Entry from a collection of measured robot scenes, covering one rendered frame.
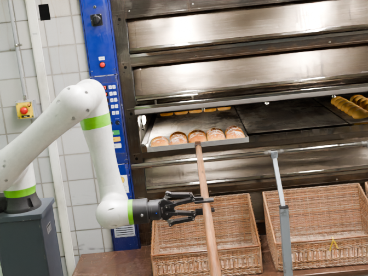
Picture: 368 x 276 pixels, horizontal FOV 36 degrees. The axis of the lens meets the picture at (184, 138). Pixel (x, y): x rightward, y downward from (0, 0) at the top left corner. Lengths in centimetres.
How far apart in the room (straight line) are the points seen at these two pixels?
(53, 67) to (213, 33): 89
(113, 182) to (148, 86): 110
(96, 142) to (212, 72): 120
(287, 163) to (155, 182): 75
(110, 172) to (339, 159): 158
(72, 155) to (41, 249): 110
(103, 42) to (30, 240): 128
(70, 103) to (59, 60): 130
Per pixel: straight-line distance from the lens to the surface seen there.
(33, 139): 206
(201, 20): 318
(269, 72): 321
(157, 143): 310
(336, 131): 333
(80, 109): 198
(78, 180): 336
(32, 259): 236
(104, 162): 218
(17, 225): 232
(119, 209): 209
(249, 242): 332
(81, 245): 349
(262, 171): 330
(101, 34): 317
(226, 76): 319
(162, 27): 318
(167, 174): 329
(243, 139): 309
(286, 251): 283
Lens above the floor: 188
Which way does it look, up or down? 12 degrees down
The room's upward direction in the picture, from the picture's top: 6 degrees counter-clockwise
